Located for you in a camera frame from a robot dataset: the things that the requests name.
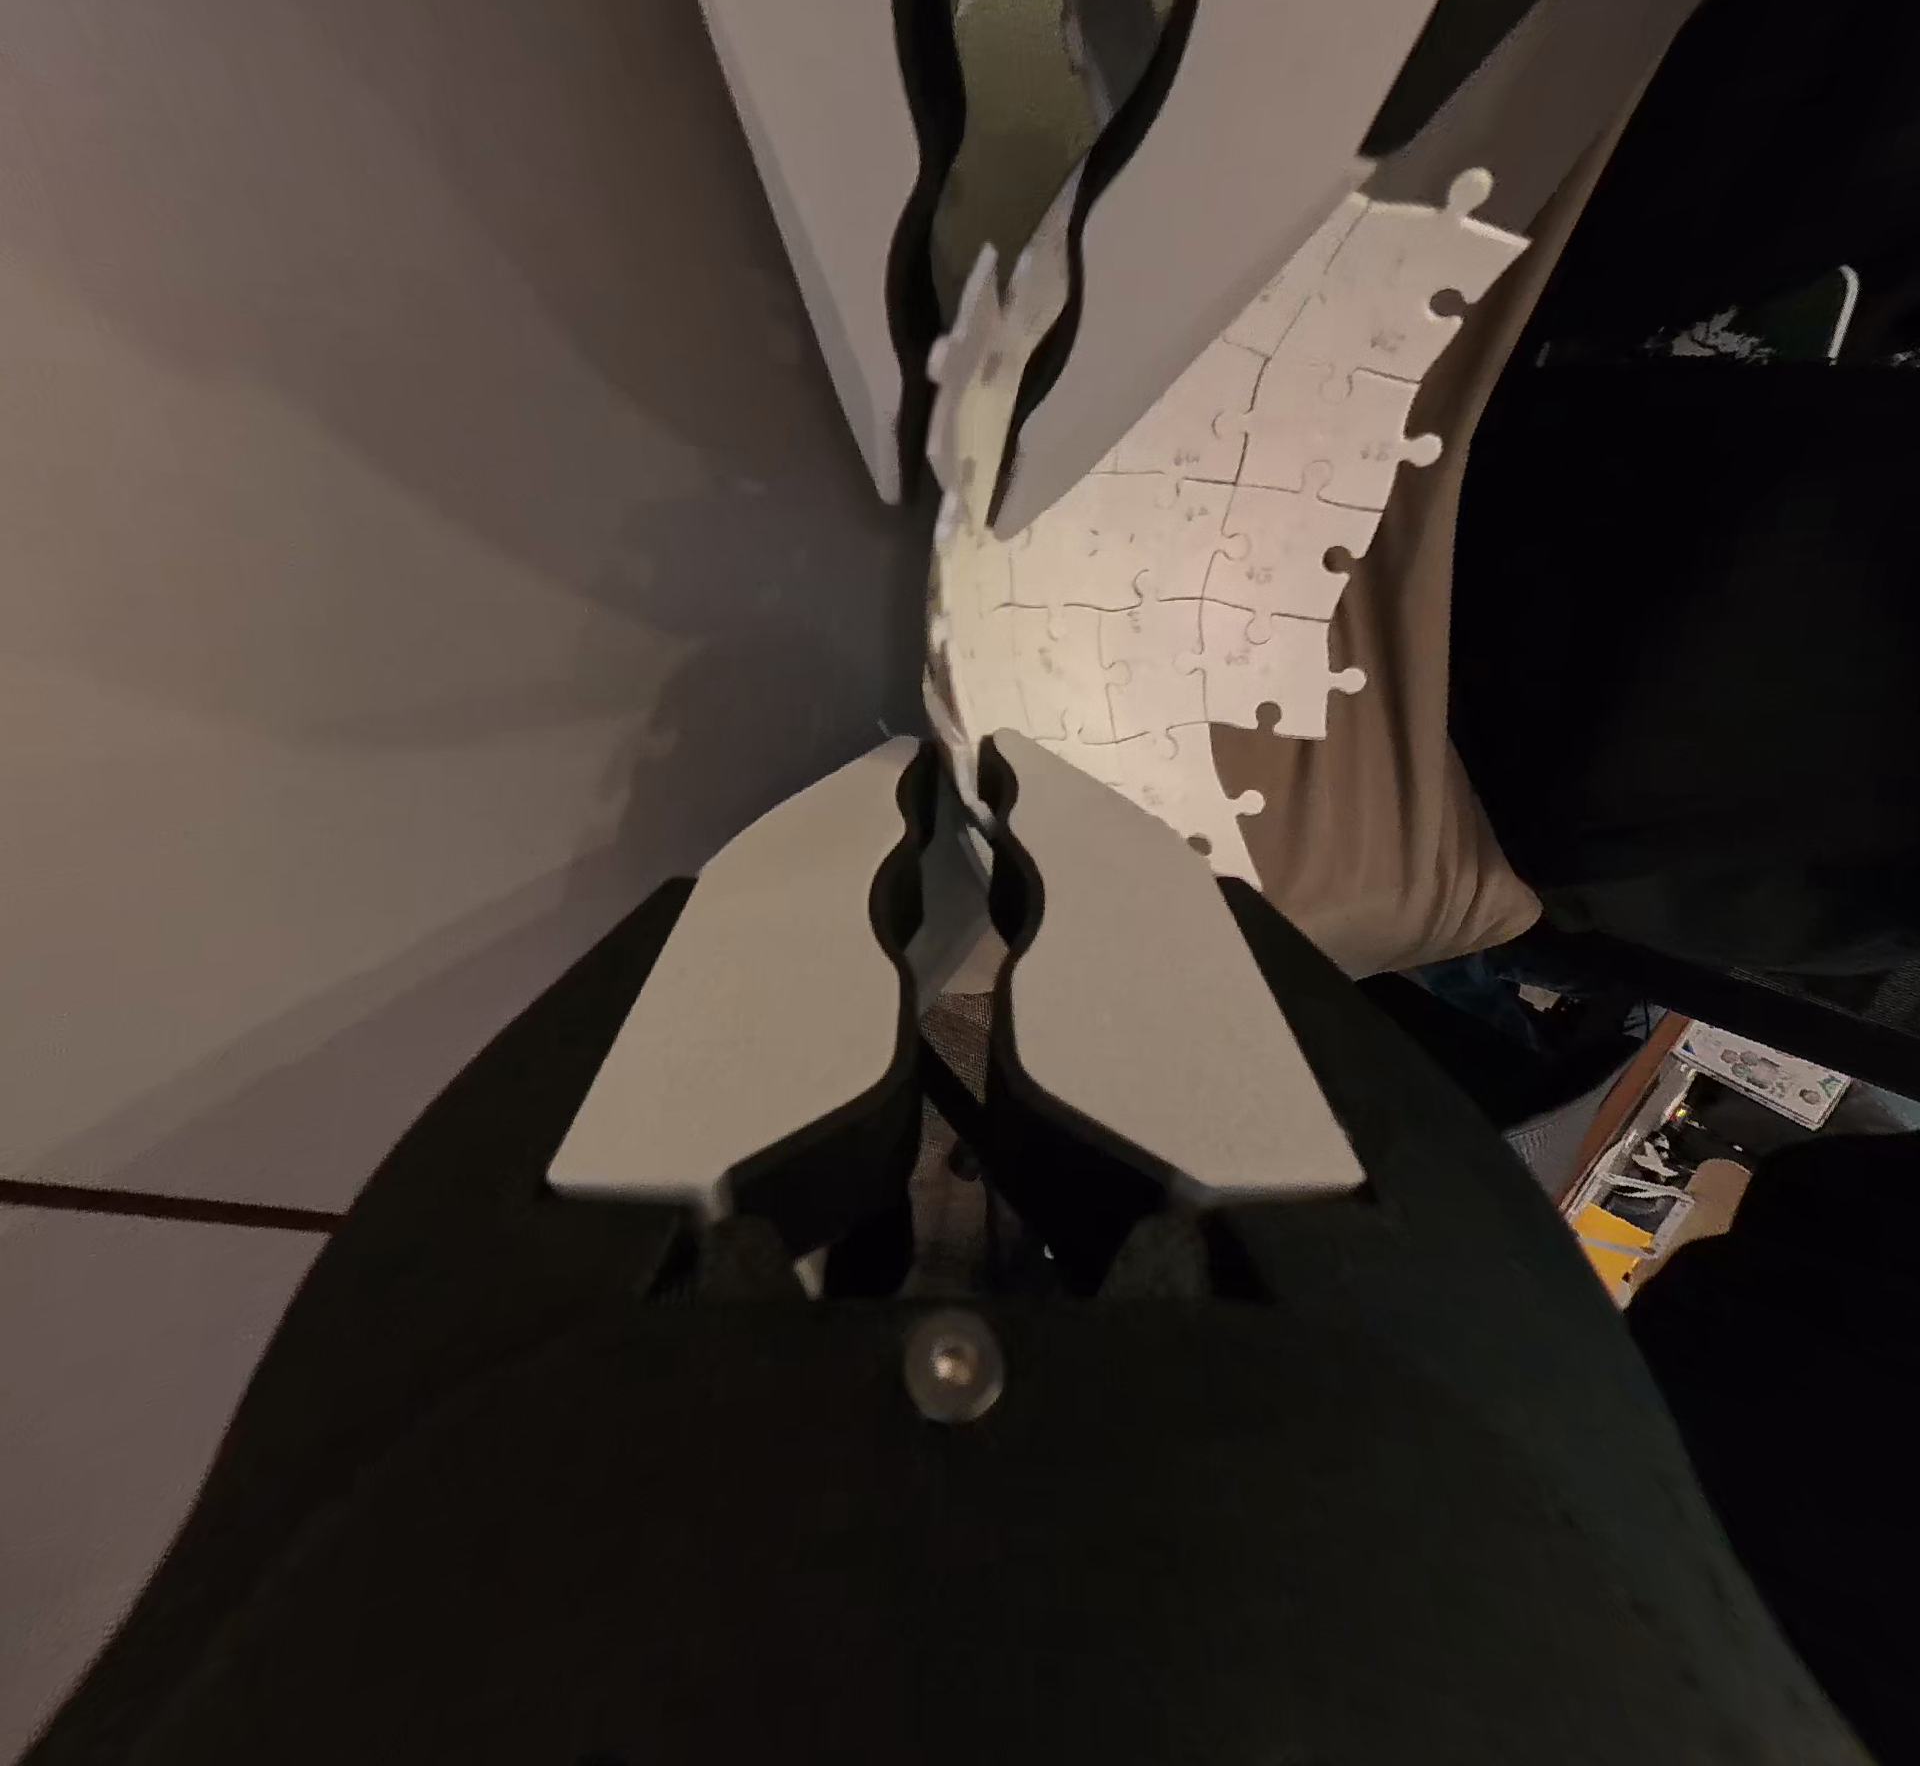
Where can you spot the person's beige trousers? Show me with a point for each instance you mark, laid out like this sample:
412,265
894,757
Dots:
1410,821

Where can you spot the person's black jacket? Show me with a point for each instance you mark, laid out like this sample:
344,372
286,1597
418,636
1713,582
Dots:
1726,596

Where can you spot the yellow box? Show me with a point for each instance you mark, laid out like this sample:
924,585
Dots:
1610,1242

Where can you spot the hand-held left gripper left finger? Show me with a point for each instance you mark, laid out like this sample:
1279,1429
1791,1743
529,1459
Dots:
733,1016

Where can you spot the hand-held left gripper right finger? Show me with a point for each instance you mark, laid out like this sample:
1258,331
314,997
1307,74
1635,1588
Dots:
1183,1030

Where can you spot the white picture leaflet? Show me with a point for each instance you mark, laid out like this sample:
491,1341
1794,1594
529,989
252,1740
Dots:
1755,1068

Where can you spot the partly built puzzle ball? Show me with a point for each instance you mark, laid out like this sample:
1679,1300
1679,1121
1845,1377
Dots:
1198,564

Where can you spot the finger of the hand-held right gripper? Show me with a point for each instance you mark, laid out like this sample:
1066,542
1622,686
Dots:
794,73
1289,40

